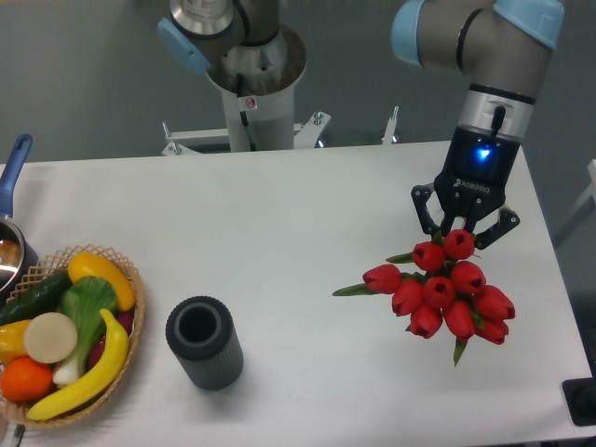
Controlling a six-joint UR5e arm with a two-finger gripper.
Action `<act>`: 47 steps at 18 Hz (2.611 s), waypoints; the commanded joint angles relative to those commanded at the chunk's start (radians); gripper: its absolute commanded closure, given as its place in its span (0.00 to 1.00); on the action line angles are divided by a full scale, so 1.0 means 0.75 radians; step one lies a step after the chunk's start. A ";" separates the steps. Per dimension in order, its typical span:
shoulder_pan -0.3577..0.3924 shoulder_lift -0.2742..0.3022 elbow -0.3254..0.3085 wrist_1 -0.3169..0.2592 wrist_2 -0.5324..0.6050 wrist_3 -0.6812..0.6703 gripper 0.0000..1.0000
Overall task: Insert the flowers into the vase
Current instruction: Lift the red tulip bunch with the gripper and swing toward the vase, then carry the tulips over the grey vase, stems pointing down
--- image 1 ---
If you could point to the white metal base frame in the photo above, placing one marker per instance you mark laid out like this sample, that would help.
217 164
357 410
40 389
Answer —
311 134

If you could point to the white furniture leg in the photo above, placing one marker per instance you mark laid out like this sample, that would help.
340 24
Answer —
581 209

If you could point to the red tulip bouquet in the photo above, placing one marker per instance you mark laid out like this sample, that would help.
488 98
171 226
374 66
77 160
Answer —
436 284

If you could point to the black device at table edge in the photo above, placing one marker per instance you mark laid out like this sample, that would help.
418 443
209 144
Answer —
580 399

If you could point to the woven wicker basket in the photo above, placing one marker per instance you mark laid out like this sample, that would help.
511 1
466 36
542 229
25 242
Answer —
48 267

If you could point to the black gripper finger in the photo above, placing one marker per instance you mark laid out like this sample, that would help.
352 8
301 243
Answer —
421 194
507 220

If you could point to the green cucumber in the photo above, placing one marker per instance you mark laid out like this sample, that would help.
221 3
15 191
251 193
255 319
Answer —
41 298

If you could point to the green bok choy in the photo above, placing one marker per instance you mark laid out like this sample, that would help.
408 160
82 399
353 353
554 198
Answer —
82 304

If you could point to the beige round disc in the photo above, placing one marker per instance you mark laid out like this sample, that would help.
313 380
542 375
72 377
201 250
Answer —
50 338

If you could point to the dark red vegetable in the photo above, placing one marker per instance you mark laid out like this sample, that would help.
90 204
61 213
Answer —
126 321

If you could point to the yellow squash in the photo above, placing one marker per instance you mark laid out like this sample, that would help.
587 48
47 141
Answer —
88 264

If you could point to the yellow bell pepper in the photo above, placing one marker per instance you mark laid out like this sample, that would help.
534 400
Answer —
11 340

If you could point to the yellow banana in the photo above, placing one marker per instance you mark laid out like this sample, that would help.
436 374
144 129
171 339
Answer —
93 382

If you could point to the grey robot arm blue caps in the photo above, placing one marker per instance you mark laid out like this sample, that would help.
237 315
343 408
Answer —
504 47

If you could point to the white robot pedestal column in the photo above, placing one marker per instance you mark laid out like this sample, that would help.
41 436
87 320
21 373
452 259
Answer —
257 90

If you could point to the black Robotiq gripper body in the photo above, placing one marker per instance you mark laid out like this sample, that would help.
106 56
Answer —
472 182

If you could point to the orange fruit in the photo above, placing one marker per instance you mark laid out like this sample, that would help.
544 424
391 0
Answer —
25 379

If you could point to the blue handled saucepan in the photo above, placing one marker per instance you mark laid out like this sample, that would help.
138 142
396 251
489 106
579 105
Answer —
17 255

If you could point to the dark grey ribbed vase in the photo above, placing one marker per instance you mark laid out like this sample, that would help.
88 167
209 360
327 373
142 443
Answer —
201 333

